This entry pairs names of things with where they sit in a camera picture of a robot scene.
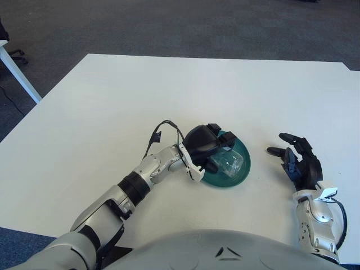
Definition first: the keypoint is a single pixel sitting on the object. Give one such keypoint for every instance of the teal round plate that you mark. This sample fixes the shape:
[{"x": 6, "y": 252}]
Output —
[{"x": 222, "y": 183}]

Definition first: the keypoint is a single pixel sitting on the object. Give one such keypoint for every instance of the grey robot torso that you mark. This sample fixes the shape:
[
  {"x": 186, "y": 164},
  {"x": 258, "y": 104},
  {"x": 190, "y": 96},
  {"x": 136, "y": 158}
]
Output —
[{"x": 225, "y": 253}]

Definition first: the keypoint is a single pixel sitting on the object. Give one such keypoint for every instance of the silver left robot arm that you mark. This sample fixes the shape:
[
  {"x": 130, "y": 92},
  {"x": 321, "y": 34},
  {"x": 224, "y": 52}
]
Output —
[{"x": 107, "y": 202}]

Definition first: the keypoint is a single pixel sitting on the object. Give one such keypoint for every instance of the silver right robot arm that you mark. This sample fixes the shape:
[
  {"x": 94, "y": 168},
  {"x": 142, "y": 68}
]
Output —
[{"x": 320, "y": 233}]

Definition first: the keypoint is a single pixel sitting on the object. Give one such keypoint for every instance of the clear plastic bottle blue label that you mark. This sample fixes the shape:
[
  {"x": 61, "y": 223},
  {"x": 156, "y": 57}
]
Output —
[{"x": 230, "y": 164}]

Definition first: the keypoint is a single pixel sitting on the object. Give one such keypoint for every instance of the white side table with leg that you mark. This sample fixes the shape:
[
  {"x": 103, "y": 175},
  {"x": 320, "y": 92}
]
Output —
[{"x": 18, "y": 73}]

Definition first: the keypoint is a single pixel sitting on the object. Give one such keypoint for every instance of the black office chair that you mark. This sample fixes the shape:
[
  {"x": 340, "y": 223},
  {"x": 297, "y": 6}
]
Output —
[{"x": 2, "y": 29}]

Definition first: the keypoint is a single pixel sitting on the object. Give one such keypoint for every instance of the black office chair base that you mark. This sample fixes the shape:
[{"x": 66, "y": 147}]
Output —
[{"x": 18, "y": 53}]

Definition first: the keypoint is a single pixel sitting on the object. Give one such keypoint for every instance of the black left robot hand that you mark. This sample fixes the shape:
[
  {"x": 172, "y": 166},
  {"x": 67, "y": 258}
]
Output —
[{"x": 201, "y": 140}]

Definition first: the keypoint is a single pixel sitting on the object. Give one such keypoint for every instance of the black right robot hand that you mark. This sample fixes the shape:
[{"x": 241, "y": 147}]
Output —
[{"x": 310, "y": 168}]

